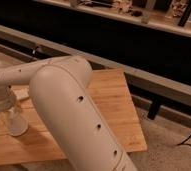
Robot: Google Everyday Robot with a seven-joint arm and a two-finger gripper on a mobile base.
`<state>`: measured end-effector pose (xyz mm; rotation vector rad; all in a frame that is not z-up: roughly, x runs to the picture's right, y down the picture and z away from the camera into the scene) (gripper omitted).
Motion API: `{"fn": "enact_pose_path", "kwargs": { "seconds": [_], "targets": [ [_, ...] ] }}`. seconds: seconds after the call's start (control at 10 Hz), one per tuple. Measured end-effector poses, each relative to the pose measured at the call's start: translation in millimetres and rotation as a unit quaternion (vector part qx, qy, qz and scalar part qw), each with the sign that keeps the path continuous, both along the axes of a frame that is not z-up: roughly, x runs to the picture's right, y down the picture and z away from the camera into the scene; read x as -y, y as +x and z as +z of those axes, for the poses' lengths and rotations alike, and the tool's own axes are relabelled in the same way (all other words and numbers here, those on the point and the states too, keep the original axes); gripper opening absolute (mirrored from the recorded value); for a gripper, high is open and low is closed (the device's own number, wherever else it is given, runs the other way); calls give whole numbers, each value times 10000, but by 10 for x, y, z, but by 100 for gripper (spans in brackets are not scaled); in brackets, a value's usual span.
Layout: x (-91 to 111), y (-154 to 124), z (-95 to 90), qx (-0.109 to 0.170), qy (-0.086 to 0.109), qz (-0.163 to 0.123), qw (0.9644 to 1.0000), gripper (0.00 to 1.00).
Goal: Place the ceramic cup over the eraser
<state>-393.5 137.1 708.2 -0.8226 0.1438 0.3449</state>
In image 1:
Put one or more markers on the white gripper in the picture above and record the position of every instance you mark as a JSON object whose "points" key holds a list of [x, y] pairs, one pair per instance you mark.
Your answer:
{"points": [[7, 98]]}

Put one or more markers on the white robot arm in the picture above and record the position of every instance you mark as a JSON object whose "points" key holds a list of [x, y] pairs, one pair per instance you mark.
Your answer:
{"points": [[58, 90]]}

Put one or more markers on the wooden board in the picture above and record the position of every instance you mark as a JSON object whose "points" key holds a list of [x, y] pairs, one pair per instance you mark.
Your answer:
{"points": [[110, 93]]}

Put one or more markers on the black bench leg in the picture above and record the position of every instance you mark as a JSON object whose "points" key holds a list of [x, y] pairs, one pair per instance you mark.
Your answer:
{"points": [[153, 110]]}

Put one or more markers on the grey bench rail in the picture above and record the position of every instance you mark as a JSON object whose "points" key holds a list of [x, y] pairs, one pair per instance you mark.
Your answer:
{"points": [[139, 78]]}

